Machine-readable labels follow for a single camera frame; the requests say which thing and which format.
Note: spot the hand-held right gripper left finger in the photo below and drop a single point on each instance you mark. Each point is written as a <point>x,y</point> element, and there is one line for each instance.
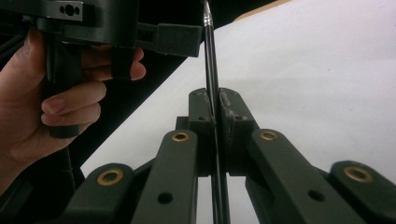
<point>202,146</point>

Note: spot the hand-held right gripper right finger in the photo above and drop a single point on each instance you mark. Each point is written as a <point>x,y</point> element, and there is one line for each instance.
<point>235,146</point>

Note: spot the black pen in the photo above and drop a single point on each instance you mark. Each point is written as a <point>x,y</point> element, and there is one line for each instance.
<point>211,62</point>

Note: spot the wooden table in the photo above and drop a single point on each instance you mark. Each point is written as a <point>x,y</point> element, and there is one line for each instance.
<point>264,8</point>

